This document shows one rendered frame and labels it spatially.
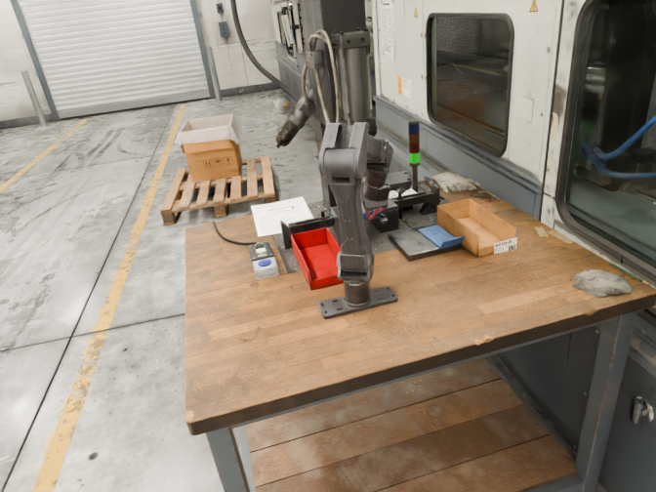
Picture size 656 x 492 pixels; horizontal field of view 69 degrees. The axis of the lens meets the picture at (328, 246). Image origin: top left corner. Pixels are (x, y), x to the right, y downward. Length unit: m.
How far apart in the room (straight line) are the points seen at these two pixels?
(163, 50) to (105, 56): 1.09
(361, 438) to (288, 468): 0.27
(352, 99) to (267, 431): 1.21
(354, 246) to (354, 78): 0.52
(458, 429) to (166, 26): 9.65
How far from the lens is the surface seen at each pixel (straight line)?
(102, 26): 10.77
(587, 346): 1.75
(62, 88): 11.07
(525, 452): 1.82
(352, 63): 1.42
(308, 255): 1.48
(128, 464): 2.31
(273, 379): 1.06
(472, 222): 1.63
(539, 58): 1.77
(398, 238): 1.50
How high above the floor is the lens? 1.60
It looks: 27 degrees down
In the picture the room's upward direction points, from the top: 7 degrees counter-clockwise
